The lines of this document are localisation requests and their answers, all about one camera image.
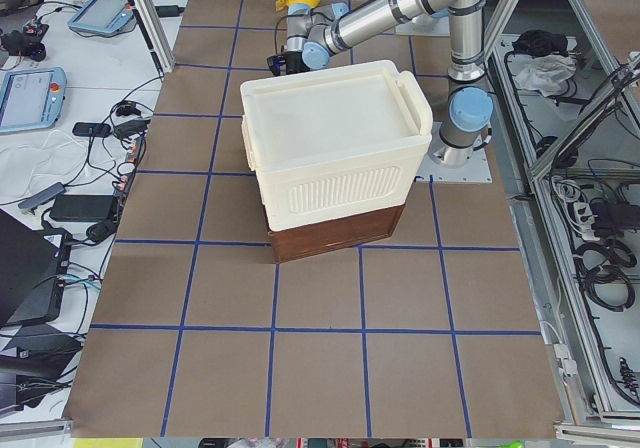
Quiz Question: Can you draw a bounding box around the black gripper near drawer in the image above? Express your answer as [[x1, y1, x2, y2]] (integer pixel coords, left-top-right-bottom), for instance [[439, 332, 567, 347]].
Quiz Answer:
[[267, 51, 303, 75]]

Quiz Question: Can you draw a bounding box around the dark brown wooden drawer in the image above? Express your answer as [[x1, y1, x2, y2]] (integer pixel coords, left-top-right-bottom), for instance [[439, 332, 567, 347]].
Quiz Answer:
[[267, 204, 405, 263]]

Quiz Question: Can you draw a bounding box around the silver robot arm near drawer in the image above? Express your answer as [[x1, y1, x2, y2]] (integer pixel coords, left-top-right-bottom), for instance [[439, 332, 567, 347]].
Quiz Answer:
[[267, 0, 486, 83]]

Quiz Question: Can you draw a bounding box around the blue teach pendant upper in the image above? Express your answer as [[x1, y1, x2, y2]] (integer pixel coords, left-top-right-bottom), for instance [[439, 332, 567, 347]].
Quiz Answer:
[[67, 0, 134, 37]]

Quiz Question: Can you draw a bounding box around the blue teach pendant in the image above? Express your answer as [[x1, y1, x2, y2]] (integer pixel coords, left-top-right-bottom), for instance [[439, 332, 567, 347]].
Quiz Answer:
[[1, 67, 67, 134], [67, 0, 134, 37]]

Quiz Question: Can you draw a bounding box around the black power adapter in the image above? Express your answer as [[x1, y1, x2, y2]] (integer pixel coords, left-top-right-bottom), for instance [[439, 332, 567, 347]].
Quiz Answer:
[[49, 194, 115, 222]]

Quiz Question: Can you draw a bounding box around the blue teach pendant lower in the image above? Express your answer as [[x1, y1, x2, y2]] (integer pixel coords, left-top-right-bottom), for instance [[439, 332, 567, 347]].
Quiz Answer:
[[1, 67, 67, 134]]

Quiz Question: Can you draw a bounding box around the black laptop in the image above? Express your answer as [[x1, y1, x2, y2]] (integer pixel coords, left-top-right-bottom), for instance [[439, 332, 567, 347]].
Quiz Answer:
[[1, 212, 71, 327]]

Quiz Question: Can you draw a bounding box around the aluminium frame post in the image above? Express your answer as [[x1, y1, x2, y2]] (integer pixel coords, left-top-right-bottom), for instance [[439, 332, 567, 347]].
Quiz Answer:
[[127, 0, 175, 76]]

